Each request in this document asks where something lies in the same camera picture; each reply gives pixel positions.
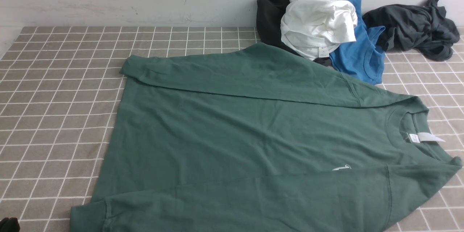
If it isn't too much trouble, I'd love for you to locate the black garment under pile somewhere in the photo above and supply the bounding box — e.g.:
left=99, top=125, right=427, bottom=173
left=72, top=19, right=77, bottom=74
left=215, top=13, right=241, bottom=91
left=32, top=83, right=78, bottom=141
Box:
left=256, top=0, right=331, bottom=66

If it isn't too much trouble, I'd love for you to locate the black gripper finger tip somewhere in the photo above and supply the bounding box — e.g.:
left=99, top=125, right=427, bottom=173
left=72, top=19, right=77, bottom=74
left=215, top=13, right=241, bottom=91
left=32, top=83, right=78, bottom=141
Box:
left=0, top=217, right=20, bottom=232

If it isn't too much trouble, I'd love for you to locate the brown checkered tablecloth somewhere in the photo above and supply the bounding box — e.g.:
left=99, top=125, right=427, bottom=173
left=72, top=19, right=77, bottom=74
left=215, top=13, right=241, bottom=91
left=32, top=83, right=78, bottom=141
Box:
left=0, top=26, right=464, bottom=232

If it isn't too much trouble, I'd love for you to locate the dark grey crumpled shirt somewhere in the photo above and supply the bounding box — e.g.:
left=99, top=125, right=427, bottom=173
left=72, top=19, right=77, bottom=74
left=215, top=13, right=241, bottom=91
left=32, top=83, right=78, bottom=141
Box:
left=362, top=0, right=460, bottom=62

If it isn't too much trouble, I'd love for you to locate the green long sleeve shirt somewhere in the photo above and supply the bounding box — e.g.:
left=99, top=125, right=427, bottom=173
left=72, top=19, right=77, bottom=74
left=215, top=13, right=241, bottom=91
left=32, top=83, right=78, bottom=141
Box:
left=70, top=43, right=462, bottom=232

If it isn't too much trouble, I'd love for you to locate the white crumpled shirt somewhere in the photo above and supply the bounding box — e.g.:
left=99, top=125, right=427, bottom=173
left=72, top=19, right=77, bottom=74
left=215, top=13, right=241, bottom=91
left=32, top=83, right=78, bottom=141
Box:
left=281, top=0, right=358, bottom=60

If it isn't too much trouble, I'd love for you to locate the blue shirt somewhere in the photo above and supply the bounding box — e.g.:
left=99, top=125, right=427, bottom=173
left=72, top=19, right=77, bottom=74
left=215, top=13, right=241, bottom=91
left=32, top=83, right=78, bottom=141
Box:
left=330, top=0, right=385, bottom=85

